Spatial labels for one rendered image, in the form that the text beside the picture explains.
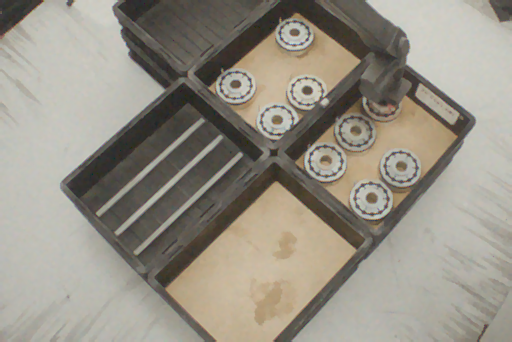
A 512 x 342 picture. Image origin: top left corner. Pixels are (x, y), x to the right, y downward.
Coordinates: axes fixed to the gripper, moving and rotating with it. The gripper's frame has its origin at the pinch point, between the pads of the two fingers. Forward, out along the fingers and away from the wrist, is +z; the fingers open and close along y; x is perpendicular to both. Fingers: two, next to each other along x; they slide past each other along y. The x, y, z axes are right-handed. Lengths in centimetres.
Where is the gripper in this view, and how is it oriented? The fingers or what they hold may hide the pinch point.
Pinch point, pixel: (382, 100)
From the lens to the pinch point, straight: 156.4
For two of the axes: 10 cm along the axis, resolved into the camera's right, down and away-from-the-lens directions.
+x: 5.8, -7.1, 3.9
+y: 8.1, 5.3, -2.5
